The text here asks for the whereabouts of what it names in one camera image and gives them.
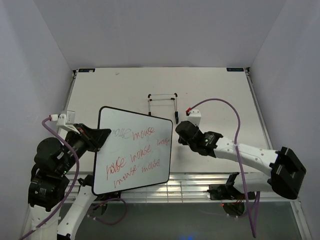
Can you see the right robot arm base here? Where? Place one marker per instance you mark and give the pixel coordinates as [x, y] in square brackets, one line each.
[227, 191]

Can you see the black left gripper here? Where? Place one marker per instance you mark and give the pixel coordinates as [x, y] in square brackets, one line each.
[94, 138]

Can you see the white whiteboard black frame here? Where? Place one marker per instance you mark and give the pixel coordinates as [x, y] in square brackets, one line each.
[136, 154]

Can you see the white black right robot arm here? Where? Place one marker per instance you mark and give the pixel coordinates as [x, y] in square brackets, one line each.
[279, 171]

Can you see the blue label right corner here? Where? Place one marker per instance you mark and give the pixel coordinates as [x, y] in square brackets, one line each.
[235, 69]

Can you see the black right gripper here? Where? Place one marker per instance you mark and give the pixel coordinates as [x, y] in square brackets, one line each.
[182, 141]

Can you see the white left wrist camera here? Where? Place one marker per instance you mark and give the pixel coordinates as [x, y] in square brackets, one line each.
[65, 120]

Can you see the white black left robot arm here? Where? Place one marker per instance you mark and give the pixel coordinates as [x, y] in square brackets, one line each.
[54, 175]

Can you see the blue label corner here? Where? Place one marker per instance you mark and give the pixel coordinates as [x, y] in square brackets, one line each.
[235, 69]
[86, 70]

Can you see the blue label left corner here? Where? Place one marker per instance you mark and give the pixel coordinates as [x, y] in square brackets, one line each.
[86, 70]

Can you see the metal whiteboard stand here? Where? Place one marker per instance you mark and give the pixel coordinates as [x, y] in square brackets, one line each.
[164, 99]

